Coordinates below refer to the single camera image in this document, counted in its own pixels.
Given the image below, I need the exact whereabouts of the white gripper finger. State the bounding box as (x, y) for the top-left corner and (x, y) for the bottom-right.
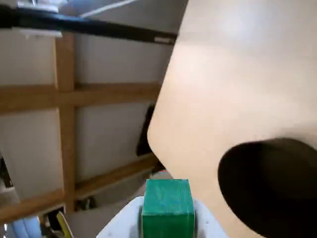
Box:
(193, 199), (227, 238)
(98, 196), (146, 238)

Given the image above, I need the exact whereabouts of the green cube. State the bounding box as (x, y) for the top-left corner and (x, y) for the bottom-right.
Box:
(139, 178), (197, 238)

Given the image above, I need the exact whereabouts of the black round pot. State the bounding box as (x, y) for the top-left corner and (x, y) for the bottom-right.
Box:
(217, 138), (317, 238)

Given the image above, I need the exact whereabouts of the yellow flat tool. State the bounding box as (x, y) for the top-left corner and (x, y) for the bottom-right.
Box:
(55, 210), (74, 238)

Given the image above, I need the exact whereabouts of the pale blue plastic item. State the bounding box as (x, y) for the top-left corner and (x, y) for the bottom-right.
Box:
(9, 216), (42, 238)

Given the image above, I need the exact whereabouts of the black Neewer stand leg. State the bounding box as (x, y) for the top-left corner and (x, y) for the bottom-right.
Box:
(0, 5), (178, 46)

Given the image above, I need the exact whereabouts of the wooden frame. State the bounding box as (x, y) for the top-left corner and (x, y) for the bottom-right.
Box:
(0, 31), (163, 224)

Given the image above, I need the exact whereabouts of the thin white cable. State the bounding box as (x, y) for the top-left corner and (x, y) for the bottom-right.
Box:
(78, 0), (141, 18)

